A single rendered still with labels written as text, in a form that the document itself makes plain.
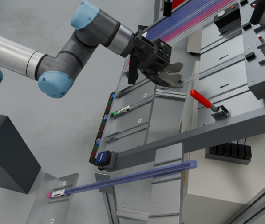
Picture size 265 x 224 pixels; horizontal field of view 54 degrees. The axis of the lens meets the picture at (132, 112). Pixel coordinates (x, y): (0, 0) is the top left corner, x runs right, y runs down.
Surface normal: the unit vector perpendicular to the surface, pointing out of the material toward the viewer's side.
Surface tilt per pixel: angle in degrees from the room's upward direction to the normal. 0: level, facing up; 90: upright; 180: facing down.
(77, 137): 0
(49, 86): 90
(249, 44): 44
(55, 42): 0
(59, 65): 12
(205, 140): 90
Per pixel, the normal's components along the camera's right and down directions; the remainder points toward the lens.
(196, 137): -0.19, 0.78
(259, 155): 0.00, -0.60
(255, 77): -0.69, -0.54
